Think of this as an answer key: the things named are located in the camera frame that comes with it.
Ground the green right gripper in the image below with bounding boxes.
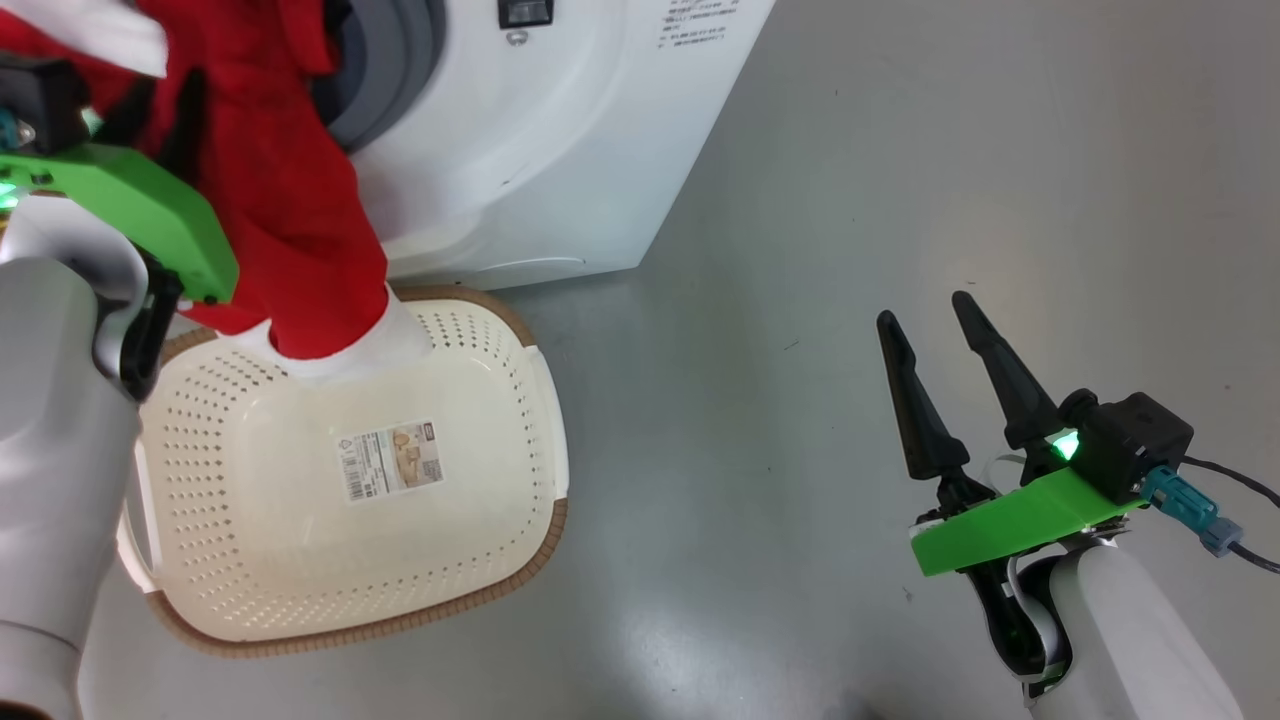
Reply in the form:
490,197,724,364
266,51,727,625
876,290,1147,579

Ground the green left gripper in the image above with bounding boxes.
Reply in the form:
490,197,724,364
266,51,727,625
0,67,240,307

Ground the red and white garment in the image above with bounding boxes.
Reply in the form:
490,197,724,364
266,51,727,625
0,0,437,387

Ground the grey rubber door gasket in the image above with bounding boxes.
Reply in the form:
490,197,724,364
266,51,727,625
314,0,447,153

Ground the white front-load washing machine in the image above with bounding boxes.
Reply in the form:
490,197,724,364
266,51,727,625
310,0,777,292

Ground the paper basket product label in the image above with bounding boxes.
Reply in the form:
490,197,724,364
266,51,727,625
334,419,447,504

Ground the cream perforated laundry basket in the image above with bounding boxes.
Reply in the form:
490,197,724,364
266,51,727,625
118,285,570,659

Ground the teal right camera connector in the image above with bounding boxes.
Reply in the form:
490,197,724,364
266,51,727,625
1140,464,1245,558

